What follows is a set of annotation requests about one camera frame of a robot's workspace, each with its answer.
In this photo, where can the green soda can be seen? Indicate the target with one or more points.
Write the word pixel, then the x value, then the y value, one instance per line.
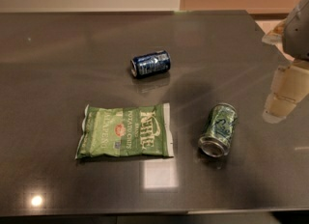
pixel 217 135

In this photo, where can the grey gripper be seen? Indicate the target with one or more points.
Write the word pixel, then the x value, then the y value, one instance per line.
pixel 297 31

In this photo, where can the blue pepsi can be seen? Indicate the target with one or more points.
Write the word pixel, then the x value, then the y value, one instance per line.
pixel 150 64

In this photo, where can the green kettle chips bag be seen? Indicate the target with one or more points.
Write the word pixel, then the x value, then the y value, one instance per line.
pixel 123 132

